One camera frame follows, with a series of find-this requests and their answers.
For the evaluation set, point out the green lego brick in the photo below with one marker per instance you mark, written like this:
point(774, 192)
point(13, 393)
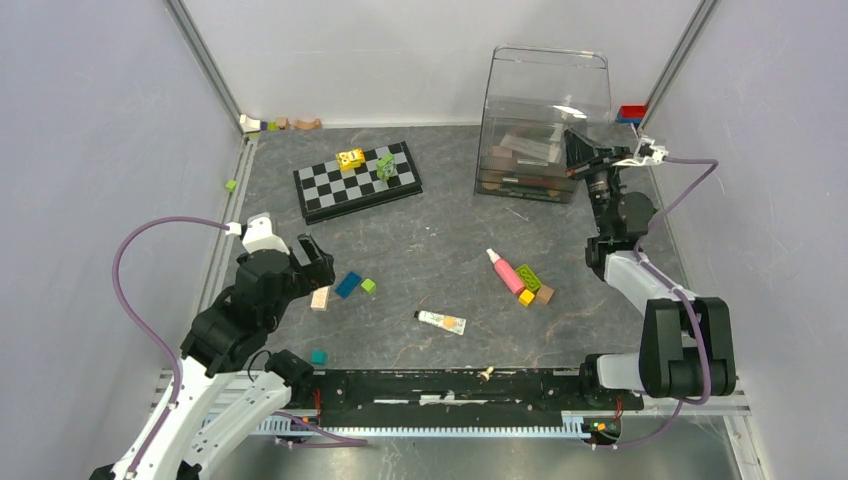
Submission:
point(529, 278)

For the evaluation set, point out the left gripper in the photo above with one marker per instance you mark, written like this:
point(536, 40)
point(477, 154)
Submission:
point(315, 274)

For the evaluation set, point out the wooden blocks in corner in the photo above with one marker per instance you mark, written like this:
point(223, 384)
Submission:
point(250, 125)

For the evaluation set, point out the green toy block on chessboard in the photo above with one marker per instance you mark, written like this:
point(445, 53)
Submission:
point(386, 167)

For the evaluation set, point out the red blue bricks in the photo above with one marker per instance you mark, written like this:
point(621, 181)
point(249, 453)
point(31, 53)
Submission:
point(631, 114)

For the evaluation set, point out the black white chessboard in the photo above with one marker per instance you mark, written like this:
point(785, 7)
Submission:
point(325, 191)

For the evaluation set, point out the teal cube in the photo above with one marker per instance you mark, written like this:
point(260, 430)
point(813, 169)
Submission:
point(318, 357)

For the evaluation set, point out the small green cube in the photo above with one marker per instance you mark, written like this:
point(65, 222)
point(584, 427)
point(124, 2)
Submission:
point(368, 285)

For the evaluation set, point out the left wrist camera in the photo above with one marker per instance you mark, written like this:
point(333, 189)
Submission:
point(257, 234)

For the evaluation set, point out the blue block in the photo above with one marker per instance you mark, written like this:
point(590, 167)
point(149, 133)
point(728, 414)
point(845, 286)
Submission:
point(348, 284)

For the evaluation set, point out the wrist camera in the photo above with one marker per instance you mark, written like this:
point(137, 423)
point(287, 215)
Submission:
point(649, 153)
point(257, 234)

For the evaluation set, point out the white cream tube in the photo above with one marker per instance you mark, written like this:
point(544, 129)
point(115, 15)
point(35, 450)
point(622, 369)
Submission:
point(445, 322)

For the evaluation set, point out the cream wooden block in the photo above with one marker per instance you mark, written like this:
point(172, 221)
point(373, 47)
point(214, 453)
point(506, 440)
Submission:
point(320, 299)

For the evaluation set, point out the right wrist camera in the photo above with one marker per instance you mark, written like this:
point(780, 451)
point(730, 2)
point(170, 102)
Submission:
point(649, 153)

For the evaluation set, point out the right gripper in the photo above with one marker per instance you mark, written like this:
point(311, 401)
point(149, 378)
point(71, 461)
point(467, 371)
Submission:
point(579, 151)

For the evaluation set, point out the brown wooden cube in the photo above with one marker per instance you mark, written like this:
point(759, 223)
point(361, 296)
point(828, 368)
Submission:
point(544, 294)

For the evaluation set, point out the white chess pawn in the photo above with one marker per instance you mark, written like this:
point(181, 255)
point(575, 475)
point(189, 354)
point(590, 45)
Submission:
point(485, 375)

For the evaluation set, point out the yellow cube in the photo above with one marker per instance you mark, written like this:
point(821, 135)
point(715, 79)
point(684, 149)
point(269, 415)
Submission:
point(526, 297)

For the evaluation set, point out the yellow toy block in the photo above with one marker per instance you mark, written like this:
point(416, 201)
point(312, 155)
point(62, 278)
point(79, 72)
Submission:
point(350, 159)

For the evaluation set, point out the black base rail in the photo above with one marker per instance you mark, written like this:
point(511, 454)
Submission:
point(432, 398)

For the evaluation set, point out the clear acrylic makeup organizer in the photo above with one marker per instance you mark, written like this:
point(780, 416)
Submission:
point(537, 93)

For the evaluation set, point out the pink bottle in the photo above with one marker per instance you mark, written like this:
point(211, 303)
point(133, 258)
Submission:
point(505, 272)

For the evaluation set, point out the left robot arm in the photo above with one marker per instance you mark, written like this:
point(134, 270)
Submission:
point(176, 443)

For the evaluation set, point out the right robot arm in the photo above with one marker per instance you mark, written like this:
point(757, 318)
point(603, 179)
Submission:
point(686, 348)

